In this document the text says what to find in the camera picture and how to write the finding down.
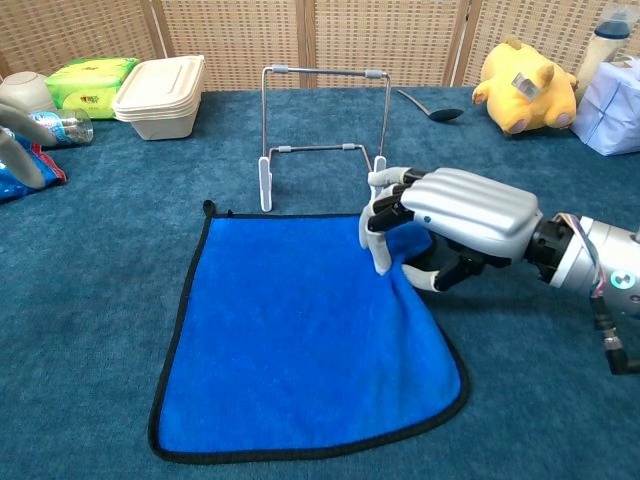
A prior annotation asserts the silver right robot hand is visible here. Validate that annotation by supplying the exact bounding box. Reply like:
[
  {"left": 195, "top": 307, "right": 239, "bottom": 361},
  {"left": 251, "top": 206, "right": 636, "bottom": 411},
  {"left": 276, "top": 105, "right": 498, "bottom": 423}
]
[{"left": 358, "top": 166, "right": 544, "bottom": 294}]

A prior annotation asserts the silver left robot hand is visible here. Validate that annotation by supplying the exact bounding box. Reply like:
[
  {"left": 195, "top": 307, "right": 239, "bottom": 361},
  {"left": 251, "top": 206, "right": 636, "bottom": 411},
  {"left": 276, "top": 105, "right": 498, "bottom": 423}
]
[{"left": 0, "top": 102, "right": 59, "bottom": 190}]

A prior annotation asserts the blue microfiber cloth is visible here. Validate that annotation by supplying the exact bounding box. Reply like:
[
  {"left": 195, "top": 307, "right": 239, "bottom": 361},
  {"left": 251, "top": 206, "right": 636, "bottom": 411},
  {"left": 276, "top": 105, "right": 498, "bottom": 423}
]
[{"left": 148, "top": 199, "right": 470, "bottom": 464}]

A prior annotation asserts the blue snack bag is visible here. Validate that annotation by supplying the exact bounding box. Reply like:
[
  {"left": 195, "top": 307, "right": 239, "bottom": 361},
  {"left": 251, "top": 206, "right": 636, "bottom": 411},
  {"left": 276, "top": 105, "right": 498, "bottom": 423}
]
[{"left": 0, "top": 134, "right": 68, "bottom": 204}]

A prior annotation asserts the clear plastic bottle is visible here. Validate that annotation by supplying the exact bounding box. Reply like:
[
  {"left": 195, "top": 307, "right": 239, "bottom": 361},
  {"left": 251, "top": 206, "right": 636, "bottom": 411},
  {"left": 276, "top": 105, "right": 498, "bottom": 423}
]
[{"left": 29, "top": 108, "right": 95, "bottom": 147}]

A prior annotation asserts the white round bowl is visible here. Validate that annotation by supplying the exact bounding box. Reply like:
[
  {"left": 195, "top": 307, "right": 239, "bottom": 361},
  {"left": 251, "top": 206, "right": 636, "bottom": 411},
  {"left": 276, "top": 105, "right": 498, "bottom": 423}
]
[{"left": 0, "top": 71, "right": 57, "bottom": 115}]

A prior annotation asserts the metal spoon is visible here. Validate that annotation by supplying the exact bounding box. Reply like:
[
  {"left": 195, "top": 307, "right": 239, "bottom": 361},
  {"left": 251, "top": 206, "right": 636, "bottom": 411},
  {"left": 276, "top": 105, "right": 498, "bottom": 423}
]
[{"left": 397, "top": 88, "right": 465, "bottom": 123}]

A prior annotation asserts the green tissue pack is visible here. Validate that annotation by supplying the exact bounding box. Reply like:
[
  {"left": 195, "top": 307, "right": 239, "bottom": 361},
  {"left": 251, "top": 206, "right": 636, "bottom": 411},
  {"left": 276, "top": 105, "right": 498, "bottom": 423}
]
[{"left": 44, "top": 56, "right": 141, "bottom": 121}]

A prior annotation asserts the yellow plush toy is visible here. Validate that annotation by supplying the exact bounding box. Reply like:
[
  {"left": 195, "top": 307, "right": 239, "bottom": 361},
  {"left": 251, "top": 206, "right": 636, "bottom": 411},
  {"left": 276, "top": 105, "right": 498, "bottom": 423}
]
[{"left": 471, "top": 34, "right": 580, "bottom": 138}]

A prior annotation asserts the beige lidded lunch box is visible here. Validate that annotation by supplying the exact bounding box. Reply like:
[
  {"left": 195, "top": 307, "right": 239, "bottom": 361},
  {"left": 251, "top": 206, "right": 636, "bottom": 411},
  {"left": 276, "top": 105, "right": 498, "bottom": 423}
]
[{"left": 111, "top": 54, "right": 206, "bottom": 142}]

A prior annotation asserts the dark blue table carpet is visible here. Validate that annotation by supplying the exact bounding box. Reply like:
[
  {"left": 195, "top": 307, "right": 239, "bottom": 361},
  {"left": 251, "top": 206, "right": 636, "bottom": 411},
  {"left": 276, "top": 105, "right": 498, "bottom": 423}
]
[{"left": 0, "top": 85, "right": 640, "bottom": 480}]

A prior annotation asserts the white blue wet wipes pack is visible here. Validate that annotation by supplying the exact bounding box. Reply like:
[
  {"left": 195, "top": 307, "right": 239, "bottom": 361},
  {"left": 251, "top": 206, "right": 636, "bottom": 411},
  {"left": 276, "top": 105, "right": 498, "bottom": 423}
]
[{"left": 569, "top": 58, "right": 640, "bottom": 157}]

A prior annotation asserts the baby bottle with blue cap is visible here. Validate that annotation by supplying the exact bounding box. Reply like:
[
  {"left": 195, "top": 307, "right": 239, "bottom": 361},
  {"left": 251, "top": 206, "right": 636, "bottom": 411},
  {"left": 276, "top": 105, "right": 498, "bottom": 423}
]
[{"left": 574, "top": 4, "right": 636, "bottom": 94}]

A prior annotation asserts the wicker folding screen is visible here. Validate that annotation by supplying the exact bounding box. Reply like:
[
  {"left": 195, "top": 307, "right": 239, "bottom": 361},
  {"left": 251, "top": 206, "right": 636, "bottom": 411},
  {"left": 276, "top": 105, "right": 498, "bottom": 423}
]
[{"left": 0, "top": 0, "right": 640, "bottom": 94}]

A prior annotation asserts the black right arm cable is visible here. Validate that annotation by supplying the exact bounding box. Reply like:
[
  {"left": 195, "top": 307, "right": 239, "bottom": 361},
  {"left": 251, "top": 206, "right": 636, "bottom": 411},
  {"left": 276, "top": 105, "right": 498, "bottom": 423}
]
[{"left": 592, "top": 294, "right": 640, "bottom": 376}]

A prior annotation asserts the small wire rack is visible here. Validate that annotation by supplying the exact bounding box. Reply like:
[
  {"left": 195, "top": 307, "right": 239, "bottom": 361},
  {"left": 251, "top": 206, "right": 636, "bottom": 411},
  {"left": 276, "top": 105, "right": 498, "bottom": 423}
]
[{"left": 257, "top": 65, "right": 392, "bottom": 214}]

